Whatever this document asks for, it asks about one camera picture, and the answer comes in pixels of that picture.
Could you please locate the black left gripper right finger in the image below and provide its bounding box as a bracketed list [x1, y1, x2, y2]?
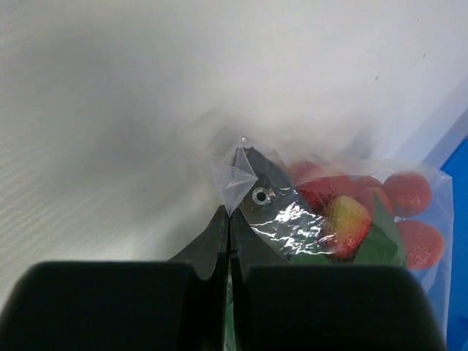
[229, 211, 446, 350]

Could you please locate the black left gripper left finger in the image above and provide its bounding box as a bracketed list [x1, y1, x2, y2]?
[1, 208, 229, 350]

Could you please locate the clear zip top bag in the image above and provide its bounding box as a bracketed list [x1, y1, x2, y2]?
[213, 138, 454, 350]

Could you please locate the green fake leafy vegetable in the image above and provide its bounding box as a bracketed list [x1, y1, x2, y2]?
[290, 188, 407, 268]

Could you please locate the blue plastic bin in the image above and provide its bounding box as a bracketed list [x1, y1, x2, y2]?
[429, 113, 467, 350]

